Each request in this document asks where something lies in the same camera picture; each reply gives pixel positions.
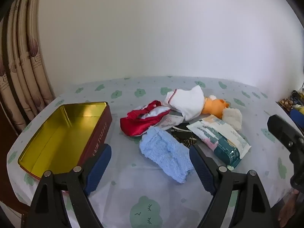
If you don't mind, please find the black patterned pouch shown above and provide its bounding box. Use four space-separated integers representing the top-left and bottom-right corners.
171 123 202 149

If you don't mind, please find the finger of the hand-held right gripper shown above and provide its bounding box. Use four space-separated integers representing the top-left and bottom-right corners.
267 115 304 156

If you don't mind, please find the red tin box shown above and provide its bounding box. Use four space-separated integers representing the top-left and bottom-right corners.
18 102 112 195

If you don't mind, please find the teal and white tissue pack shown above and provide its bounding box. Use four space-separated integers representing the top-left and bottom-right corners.
186 114 252 168

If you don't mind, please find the person's right hand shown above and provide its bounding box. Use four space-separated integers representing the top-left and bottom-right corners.
277 189 301 228

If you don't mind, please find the blue object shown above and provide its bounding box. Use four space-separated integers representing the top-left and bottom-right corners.
290 109 304 131

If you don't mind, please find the white sock with red stripe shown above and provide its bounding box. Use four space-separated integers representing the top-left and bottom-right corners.
165 85 205 121

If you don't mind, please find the light blue fluffy towel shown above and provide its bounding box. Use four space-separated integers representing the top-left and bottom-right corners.
139 126 195 184

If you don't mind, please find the beige patterned curtain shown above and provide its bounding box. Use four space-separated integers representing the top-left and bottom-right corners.
0 0 56 136

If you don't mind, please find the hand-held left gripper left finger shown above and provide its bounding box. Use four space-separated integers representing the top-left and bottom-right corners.
28 144 112 228

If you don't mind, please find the orange and white plush toy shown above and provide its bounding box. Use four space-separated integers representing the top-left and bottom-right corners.
201 95 243 131

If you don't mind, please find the dark cluttered pile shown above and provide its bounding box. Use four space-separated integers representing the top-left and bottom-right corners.
278 90 304 114

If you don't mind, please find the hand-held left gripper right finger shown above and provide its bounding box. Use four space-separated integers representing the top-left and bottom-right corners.
189 144 277 228

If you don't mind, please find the white tablecloth with green clouds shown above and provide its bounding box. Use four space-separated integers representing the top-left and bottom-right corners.
7 76 304 228

